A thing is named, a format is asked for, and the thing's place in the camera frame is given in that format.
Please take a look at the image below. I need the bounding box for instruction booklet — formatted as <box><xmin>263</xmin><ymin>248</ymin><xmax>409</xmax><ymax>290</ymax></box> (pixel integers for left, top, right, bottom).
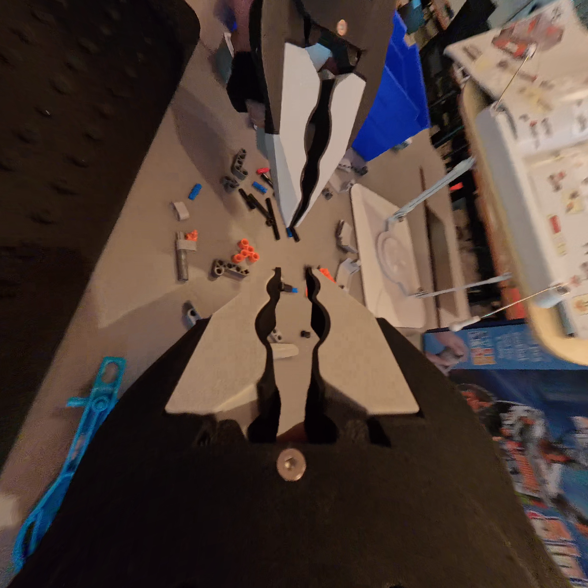
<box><xmin>448</xmin><ymin>0</ymin><xmax>588</xmax><ymax>322</ymax></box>

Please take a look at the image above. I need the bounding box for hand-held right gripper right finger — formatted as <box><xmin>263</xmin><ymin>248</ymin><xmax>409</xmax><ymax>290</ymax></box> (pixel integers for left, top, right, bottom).
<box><xmin>304</xmin><ymin>266</ymin><xmax>420</xmax><ymax>443</ymax></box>

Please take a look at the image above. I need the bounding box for orange connector cluster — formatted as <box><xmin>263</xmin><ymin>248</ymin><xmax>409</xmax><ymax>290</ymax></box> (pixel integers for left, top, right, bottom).
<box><xmin>231</xmin><ymin>239</ymin><xmax>260</xmax><ymax>264</ymax></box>

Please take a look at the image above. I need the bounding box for white book stand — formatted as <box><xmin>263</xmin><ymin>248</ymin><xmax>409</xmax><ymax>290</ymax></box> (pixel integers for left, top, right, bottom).
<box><xmin>350</xmin><ymin>0</ymin><xmax>588</xmax><ymax>366</ymax></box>

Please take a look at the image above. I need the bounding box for printed toy box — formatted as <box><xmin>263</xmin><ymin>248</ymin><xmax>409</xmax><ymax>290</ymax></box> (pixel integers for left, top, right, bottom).
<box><xmin>423</xmin><ymin>319</ymin><xmax>588</xmax><ymax>588</ymax></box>

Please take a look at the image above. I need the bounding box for black dimpled pad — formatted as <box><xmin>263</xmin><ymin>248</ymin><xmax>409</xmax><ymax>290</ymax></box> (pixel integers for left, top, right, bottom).
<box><xmin>0</xmin><ymin>0</ymin><xmax>201</xmax><ymax>465</ymax></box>

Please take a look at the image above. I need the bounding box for pile of small technic pieces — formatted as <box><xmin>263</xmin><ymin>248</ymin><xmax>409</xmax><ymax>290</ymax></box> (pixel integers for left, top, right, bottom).
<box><xmin>238</xmin><ymin>181</ymin><xmax>281</xmax><ymax>241</ymax></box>

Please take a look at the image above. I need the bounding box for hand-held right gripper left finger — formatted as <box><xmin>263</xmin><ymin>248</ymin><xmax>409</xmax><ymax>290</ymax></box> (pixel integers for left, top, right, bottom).
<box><xmin>164</xmin><ymin>267</ymin><xmax>283</xmax><ymax>443</ymax></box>

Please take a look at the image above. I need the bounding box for dark grey L-shaped beam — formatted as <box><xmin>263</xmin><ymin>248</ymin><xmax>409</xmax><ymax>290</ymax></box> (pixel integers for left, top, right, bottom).
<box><xmin>211</xmin><ymin>259</ymin><xmax>251</xmax><ymax>280</ymax></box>

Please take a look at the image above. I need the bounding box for light grey boxy panel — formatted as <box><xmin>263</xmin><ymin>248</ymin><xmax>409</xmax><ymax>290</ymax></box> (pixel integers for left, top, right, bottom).
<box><xmin>335</xmin><ymin>220</ymin><xmax>358</xmax><ymax>254</ymax></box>

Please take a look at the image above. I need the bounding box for blue storage bin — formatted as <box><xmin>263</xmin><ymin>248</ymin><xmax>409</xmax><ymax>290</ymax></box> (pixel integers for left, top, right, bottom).
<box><xmin>351</xmin><ymin>11</ymin><xmax>432</xmax><ymax>161</ymax></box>

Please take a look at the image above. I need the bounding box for teal plastic piece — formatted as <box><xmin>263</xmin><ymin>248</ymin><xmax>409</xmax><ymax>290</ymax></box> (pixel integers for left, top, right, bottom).
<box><xmin>11</xmin><ymin>356</ymin><xmax>127</xmax><ymax>572</ymax></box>

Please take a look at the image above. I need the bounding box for light grey panel with holes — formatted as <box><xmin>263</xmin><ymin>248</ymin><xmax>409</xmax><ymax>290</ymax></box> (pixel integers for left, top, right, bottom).
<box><xmin>337</xmin><ymin>154</ymin><xmax>368</xmax><ymax>178</ymax></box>

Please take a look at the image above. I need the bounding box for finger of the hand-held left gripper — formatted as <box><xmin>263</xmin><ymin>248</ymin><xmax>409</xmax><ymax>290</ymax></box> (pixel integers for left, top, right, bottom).
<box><xmin>266</xmin><ymin>43</ymin><xmax>324</xmax><ymax>229</ymax></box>
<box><xmin>294</xmin><ymin>73</ymin><xmax>367</xmax><ymax>229</ymax></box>

